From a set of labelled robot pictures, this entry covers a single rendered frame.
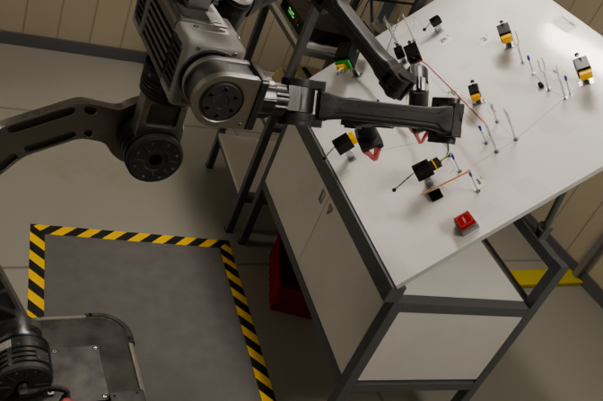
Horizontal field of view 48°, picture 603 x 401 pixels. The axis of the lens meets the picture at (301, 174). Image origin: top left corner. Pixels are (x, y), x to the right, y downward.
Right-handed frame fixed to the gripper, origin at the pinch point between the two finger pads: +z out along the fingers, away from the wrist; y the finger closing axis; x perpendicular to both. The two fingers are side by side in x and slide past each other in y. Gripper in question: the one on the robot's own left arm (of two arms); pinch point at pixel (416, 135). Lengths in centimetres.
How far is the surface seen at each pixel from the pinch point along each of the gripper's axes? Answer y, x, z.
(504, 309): -37, -17, 55
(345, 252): 0, 26, 47
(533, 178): -23.1, -27.9, 9.2
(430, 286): -26, 6, 43
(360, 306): -21, 29, 49
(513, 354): -5, -58, 173
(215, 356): 7, 82, 96
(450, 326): -36, 3, 55
